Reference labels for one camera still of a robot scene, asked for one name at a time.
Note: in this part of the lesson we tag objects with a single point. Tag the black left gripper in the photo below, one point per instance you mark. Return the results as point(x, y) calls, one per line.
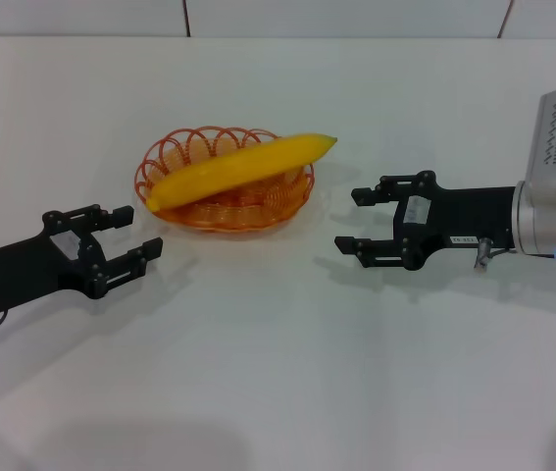
point(32, 270)

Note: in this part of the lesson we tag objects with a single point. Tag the yellow banana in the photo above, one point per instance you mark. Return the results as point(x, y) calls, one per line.
point(238, 167)

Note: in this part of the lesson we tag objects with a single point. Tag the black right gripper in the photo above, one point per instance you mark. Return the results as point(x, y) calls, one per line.
point(473, 216)

